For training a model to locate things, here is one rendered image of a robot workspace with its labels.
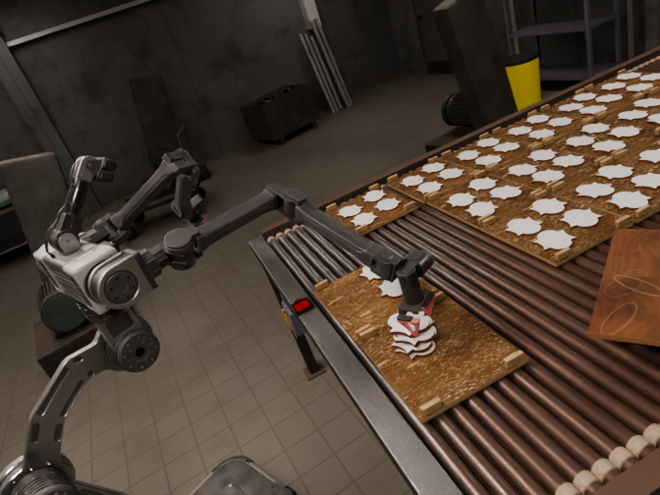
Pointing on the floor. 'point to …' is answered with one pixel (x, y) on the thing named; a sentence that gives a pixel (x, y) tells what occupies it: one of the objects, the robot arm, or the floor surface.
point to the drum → (523, 78)
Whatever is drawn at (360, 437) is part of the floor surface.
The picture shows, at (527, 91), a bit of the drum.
